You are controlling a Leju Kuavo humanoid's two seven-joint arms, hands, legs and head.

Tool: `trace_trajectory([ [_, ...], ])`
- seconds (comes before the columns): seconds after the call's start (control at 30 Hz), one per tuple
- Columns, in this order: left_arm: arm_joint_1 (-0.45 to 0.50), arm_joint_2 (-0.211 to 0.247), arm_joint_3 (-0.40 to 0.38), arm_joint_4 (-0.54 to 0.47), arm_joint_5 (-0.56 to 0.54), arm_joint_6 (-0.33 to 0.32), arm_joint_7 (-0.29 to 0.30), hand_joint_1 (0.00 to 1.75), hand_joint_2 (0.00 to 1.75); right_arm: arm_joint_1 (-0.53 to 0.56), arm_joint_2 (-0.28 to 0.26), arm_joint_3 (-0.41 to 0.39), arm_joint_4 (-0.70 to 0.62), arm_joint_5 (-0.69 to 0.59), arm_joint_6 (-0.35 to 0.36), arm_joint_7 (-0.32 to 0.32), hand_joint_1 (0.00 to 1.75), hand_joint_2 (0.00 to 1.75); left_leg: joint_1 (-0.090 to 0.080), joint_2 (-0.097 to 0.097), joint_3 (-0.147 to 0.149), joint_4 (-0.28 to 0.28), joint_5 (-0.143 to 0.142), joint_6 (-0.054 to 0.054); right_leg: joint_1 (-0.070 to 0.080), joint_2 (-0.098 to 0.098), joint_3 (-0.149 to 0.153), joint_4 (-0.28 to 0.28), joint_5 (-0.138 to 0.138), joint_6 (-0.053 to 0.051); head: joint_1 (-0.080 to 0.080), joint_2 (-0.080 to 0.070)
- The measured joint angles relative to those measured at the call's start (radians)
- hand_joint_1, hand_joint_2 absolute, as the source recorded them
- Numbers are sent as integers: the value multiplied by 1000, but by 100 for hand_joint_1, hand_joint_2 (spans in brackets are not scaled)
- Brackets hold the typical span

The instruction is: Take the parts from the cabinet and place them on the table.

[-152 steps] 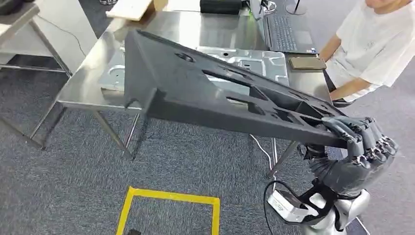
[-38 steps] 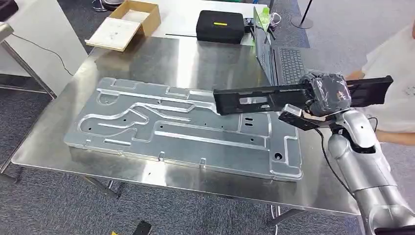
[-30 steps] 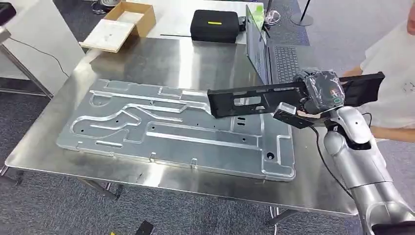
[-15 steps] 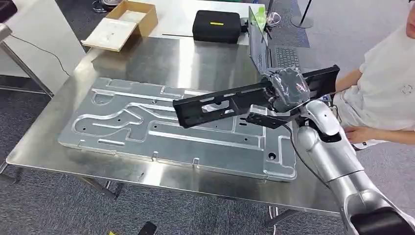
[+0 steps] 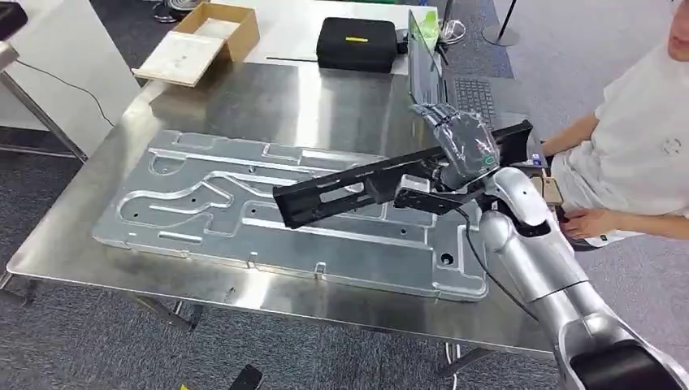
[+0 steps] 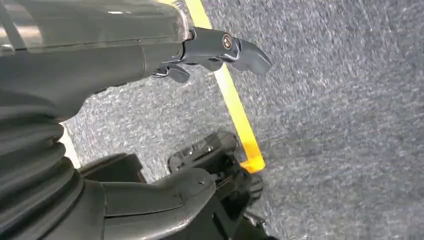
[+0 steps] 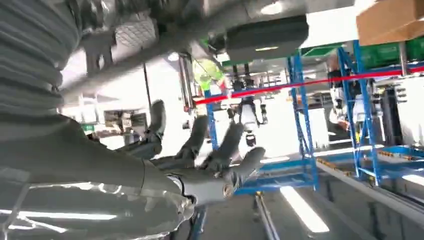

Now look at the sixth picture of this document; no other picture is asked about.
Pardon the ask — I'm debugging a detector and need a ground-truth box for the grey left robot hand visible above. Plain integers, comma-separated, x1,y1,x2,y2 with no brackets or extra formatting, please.
0,0,273,240

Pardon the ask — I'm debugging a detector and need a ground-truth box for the yellow floor tape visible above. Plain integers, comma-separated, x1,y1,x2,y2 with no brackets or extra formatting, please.
158,0,267,174

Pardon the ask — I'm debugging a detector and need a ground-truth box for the black robot foot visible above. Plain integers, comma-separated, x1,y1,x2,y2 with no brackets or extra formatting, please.
167,130,280,240

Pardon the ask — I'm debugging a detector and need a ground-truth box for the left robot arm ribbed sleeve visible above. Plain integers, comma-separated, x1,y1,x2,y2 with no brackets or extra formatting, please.
0,89,86,240

